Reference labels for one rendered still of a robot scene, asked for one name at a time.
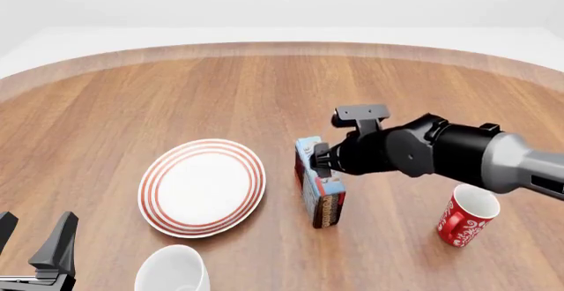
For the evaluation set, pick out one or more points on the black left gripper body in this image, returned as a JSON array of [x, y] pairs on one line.
[[39, 282]]

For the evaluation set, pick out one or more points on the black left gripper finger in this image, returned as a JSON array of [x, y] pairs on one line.
[[59, 251], [6, 226]]

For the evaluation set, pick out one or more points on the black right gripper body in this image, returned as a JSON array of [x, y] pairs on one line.
[[324, 160]]

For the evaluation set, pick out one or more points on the grey and black right robot arm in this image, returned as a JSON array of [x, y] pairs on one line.
[[506, 158]]

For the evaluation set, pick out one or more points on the printed chocolate pudding box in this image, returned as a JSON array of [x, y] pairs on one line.
[[326, 205]]

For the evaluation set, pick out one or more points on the white plate with red rings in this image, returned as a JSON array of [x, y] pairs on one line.
[[202, 186]]

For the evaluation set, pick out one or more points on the red mug with white pattern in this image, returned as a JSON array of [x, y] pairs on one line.
[[462, 228]]

